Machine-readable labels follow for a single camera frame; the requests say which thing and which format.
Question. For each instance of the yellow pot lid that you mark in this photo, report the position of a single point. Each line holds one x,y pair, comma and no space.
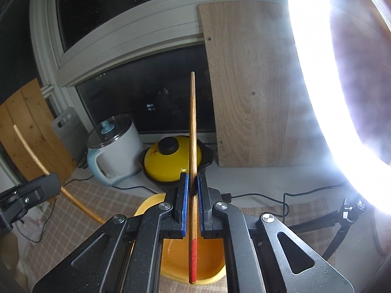
165,164

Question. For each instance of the grey cutting board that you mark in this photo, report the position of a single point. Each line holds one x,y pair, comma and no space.
65,137

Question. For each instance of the pine plank panel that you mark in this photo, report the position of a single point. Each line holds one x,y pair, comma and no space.
33,134

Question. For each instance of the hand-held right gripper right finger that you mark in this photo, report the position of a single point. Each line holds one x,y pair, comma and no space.
201,207

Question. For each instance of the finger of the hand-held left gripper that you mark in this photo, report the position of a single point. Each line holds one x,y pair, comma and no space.
45,186

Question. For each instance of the yellow plastic container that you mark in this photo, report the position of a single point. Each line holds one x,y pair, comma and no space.
174,256

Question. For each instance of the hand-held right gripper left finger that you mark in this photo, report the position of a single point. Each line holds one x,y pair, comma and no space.
182,207

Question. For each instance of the red-tipped bamboo chopstick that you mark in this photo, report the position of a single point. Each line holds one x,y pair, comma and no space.
192,128
85,210

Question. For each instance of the black clay pot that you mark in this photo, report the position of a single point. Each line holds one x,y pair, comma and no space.
206,158

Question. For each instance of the white window frame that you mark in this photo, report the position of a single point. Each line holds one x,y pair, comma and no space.
122,39

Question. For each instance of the light wooden board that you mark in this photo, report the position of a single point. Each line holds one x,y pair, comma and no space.
259,97

